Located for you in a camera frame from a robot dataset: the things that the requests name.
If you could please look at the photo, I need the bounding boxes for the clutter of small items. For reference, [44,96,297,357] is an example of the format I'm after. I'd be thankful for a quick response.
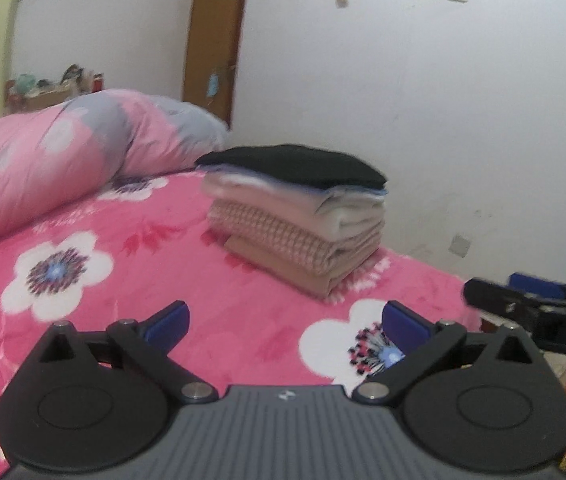
[4,64,105,113]

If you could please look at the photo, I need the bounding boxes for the pink floral blanket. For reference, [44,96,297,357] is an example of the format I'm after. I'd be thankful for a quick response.
[0,167,484,476]

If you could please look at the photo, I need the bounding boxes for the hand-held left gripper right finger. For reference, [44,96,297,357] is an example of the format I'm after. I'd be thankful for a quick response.
[352,301,544,405]

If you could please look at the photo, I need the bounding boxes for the black T-shirt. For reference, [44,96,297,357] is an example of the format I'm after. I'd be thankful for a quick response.
[195,144,389,193]

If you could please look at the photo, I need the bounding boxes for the pale pink folded cloth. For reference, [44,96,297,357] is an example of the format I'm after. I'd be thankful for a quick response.
[202,172,386,241]

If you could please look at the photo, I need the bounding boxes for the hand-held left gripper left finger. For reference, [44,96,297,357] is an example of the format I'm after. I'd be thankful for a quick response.
[24,301,219,405]

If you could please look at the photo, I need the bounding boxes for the brown wooden door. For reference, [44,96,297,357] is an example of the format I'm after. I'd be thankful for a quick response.
[182,0,254,128]

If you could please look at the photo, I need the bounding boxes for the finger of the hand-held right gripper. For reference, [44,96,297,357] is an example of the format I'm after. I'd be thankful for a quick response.
[463,277,566,324]
[509,272,566,304]

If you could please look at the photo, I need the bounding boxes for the pink grey floral quilt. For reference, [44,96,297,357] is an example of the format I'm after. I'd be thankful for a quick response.
[0,89,229,256]

